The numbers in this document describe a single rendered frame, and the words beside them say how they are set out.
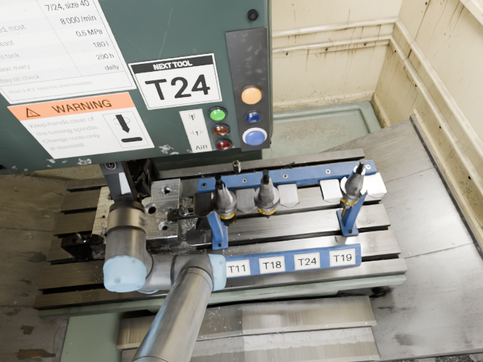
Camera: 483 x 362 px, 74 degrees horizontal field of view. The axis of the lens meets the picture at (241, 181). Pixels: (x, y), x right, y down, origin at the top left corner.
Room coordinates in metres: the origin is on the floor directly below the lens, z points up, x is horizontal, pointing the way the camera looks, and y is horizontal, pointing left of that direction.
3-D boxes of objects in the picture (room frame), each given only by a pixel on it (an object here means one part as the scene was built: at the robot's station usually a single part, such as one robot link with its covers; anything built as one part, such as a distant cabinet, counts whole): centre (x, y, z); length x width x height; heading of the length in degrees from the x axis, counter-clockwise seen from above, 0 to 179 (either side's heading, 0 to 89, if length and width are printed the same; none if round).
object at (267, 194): (0.43, -0.06, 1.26); 0.04 x 0.04 x 0.07
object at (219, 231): (0.49, 0.10, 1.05); 0.10 x 0.05 x 0.30; 177
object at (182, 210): (0.55, 0.20, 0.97); 0.13 x 0.03 x 0.15; 87
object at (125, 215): (0.34, 0.25, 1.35); 0.08 x 0.05 x 0.08; 91
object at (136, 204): (0.42, 0.25, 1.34); 0.12 x 0.08 x 0.09; 1
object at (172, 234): (0.60, 0.37, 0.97); 0.29 x 0.23 x 0.05; 87
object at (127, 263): (0.26, 0.25, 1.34); 0.11 x 0.08 x 0.09; 1
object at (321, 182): (0.42, -0.22, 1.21); 0.07 x 0.05 x 0.01; 177
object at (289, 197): (0.43, -0.11, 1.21); 0.07 x 0.05 x 0.01; 177
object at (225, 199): (0.43, 0.05, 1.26); 0.04 x 0.04 x 0.07
